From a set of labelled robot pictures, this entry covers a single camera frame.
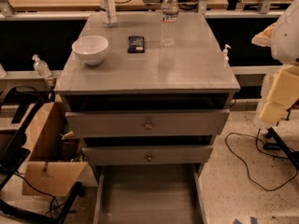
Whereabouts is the clear water bottle white cap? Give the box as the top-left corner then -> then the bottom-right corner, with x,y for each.
161,0 -> 178,47

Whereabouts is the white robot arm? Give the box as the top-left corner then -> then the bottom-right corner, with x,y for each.
251,0 -> 299,129

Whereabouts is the grey drawer cabinet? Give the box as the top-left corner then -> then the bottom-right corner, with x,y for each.
54,10 -> 241,224

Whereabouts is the grey top drawer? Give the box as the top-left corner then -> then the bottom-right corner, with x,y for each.
65,109 -> 230,137

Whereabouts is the grey middle drawer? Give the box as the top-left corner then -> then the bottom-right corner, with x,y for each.
83,146 -> 212,165

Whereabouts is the white pump dispenser bottle right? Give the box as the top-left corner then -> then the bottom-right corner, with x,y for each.
222,44 -> 231,66

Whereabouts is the grey open bottom drawer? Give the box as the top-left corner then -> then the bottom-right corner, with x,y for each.
93,164 -> 204,224

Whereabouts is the clear labelled water bottle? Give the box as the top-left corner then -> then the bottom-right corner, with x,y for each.
99,0 -> 118,27

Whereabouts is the clear pump dispenser bottle left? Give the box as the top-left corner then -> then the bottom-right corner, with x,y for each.
32,54 -> 51,78

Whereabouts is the dark blue snack packet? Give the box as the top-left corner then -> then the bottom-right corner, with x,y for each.
128,35 -> 145,53

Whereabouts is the white ceramic bowl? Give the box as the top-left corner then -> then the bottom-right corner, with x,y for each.
72,35 -> 109,65

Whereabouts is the open cardboard box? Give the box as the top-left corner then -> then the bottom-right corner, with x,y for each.
24,103 -> 87,197

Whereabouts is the black stand base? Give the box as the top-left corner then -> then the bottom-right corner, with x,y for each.
263,128 -> 299,171

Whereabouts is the black floor cable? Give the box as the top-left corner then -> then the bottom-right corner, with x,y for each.
224,128 -> 299,192

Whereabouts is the black chair frame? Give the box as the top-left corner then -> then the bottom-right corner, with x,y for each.
0,85 -> 86,224

